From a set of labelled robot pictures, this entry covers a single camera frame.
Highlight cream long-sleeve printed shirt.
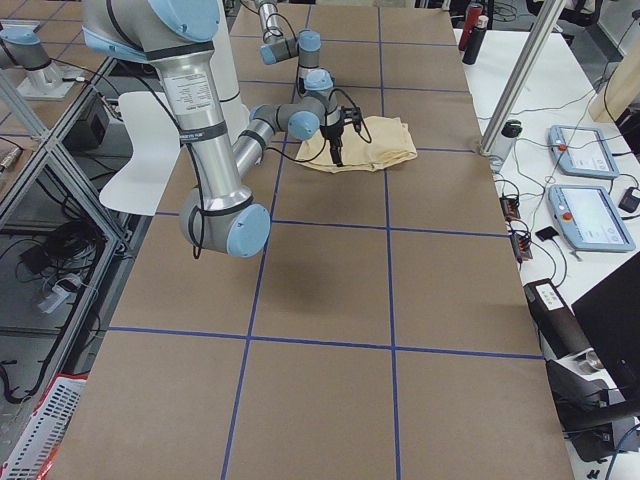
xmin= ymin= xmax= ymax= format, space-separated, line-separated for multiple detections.
xmin=296 ymin=116 xmax=418 ymax=173

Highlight white perforated basket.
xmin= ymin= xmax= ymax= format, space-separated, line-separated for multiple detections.
xmin=1 ymin=374 xmax=87 ymax=479

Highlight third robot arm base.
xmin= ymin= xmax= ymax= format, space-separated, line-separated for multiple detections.
xmin=1 ymin=26 xmax=75 ymax=100

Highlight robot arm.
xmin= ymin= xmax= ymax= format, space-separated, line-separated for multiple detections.
xmin=249 ymin=0 xmax=321 ymax=96
xmin=83 ymin=1 xmax=366 ymax=258

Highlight red thermos bottle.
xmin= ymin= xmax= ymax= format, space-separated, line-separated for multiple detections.
xmin=458 ymin=1 xmax=484 ymax=51

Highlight upper teach pendant tablet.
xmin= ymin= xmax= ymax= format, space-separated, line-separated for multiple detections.
xmin=548 ymin=125 xmax=620 ymax=180

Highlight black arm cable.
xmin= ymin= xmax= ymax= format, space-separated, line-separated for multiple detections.
xmin=144 ymin=87 xmax=374 ymax=261

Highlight teach pendant tablet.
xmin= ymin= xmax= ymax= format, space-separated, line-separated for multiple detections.
xmin=547 ymin=185 xmax=636 ymax=253
xmin=548 ymin=125 xmax=620 ymax=180

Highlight lower teach pendant tablet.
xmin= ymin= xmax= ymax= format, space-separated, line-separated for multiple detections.
xmin=547 ymin=185 xmax=636 ymax=253

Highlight white moulded chair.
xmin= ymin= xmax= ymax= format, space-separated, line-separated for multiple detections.
xmin=99 ymin=91 xmax=180 ymax=216

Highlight black monitor screen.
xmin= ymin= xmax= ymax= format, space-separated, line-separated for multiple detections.
xmin=572 ymin=255 xmax=639 ymax=399

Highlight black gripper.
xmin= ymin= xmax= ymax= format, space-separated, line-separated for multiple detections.
xmin=321 ymin=106 xmax=363 ymax=167

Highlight aluminium frame post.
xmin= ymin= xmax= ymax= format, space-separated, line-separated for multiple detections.
xmin=479 ymin=0 xmax=564 ymax=156

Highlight black thermos bottle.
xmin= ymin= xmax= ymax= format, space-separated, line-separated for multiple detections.
xmin=462 ymin=15 xmax=489 ymax=65

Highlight clear water bottle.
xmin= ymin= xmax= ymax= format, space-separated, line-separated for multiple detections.
xmin=489 ymin=119 xmax=523 ymax=174

